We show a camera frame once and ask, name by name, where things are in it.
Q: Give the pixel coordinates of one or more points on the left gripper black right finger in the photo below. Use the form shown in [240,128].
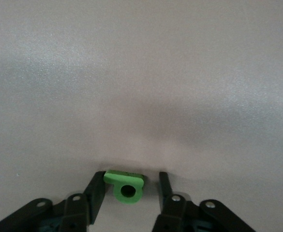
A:
[177,215]

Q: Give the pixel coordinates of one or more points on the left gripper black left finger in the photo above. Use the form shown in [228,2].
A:
[78,212]

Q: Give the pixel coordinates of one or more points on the green foam letter P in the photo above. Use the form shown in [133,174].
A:
[122,178]

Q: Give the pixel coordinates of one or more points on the brown table cover mat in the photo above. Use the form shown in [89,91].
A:
[141,72]

